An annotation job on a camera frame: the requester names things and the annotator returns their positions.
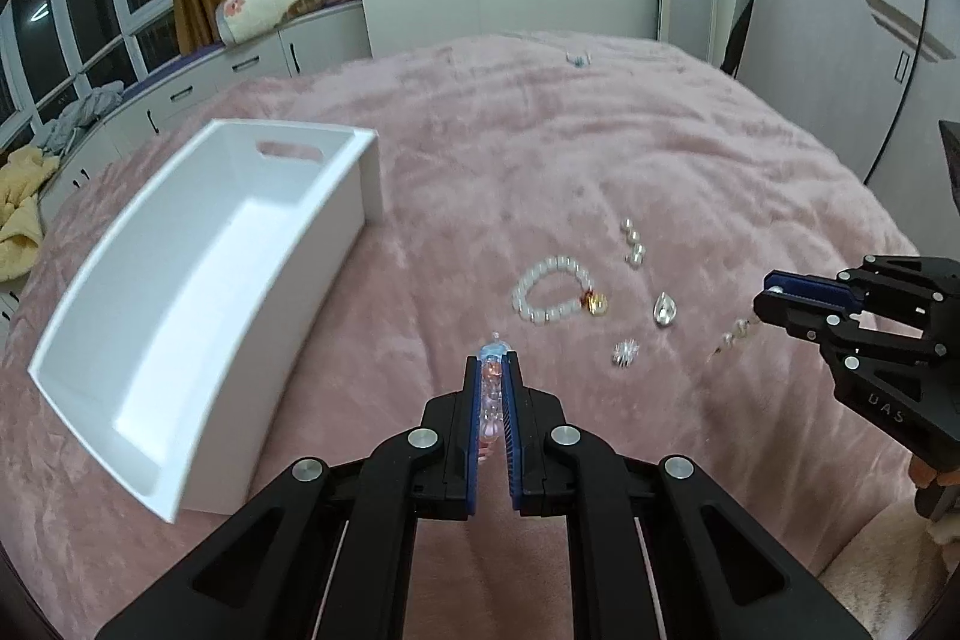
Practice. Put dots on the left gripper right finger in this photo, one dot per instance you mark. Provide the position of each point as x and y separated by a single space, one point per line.
655 550

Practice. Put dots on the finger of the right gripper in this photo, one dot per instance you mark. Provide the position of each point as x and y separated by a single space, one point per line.
800 317
808 287

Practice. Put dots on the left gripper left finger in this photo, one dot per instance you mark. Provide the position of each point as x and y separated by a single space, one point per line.
323 551

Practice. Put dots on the silver teardrop earring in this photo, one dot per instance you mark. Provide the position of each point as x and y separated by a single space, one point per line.
664 310

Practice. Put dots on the person's right hand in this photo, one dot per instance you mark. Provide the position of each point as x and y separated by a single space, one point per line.
936 491

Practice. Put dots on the pink fluffy bed blanket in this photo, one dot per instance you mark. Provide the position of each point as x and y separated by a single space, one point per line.
506 174

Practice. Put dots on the white rectangular storage tray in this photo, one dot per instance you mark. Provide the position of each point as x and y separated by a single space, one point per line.
170 350

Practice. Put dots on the small blue object on bed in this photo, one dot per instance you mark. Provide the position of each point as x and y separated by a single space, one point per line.
578 60

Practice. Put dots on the yellow towel pile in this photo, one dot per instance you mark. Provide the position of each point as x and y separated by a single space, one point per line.
27 169

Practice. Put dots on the grey clothes pile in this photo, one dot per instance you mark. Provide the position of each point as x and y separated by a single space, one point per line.
78 117

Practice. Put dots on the white window seat cabinet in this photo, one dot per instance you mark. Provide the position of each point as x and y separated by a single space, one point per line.
313 43

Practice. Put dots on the white rolled plush blanket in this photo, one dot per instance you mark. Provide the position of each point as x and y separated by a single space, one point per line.
239 21

